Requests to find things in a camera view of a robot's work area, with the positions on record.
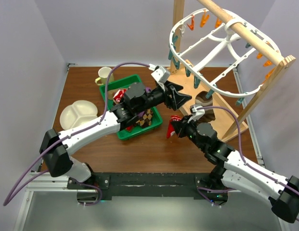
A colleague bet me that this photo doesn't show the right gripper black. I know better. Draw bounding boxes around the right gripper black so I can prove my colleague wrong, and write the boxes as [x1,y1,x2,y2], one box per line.
[170,115,206,152]

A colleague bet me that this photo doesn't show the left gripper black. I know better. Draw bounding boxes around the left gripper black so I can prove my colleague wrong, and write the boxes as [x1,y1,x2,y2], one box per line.
[135,80,191,114]

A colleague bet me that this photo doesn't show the red white striped sock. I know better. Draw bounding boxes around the red white striped sock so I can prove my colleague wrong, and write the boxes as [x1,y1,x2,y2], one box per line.
[113,89,127,103]

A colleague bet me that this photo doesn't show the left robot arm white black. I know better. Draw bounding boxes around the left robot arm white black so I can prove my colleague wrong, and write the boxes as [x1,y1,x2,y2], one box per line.
[39,81,192,189]

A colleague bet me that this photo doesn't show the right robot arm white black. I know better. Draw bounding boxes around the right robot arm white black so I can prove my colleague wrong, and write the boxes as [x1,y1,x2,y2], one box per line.
[169,115,299,223]

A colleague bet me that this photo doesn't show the wooden hanger stand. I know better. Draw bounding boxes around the wooden hanger stand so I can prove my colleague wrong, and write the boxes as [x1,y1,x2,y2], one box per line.
[163,0,297,143]

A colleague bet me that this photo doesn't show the white round clip hanger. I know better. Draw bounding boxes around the white round clip hanger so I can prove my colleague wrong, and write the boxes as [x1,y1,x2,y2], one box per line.
[168,8,282,99]

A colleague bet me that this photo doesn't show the brown striped sock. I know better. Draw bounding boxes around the brown striped sock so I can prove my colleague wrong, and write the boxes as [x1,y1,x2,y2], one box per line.
[195,91,216,124]

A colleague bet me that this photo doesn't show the green plastic tray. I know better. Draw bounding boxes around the green plastic tray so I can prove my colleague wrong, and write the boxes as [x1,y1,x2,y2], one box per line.
[108,75,163,141]

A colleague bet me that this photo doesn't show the teal plastic clothes peg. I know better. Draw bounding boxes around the teal plastic clothes peg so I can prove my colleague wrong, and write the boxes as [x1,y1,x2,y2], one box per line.
[206,90,215,99]

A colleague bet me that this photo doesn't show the white plastic clothes peg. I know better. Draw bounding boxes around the white plastic clothes peg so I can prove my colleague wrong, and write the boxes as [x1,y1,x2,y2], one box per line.
[179,25,186,37]

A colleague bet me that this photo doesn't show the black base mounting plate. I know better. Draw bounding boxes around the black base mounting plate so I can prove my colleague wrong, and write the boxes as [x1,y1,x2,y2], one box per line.
[67,172,229,205]

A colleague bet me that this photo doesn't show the cream yellow mug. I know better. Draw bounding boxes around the cream yellow mug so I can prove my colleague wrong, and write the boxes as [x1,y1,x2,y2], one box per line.
[95,67,115,86]

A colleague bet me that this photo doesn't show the orange plastic clothes peg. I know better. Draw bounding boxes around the orange plastic clothes peg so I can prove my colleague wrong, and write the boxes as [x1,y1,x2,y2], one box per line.
[200,13,210,27]

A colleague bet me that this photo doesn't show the cream divided plate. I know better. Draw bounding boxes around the cream divided plate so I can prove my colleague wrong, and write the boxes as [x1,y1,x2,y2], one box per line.
[60,100,98,130]

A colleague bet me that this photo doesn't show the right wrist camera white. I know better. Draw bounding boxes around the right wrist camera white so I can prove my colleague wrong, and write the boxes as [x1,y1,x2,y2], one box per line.
[188,104,205,123]

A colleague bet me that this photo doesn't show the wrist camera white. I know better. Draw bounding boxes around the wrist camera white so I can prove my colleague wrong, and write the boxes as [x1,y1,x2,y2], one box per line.
[188,104,205,123]
[151,65,170,86]

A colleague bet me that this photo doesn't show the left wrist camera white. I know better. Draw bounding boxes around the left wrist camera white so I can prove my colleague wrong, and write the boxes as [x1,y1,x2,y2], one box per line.
[151,65,170,86]

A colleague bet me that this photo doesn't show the aluminium frame rail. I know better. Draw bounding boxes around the aluminium frame rail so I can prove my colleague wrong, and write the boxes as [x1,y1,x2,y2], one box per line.
[13,173,96,231]

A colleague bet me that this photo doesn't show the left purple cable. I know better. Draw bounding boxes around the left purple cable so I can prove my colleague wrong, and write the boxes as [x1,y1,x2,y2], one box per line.
[3,62,155,206]

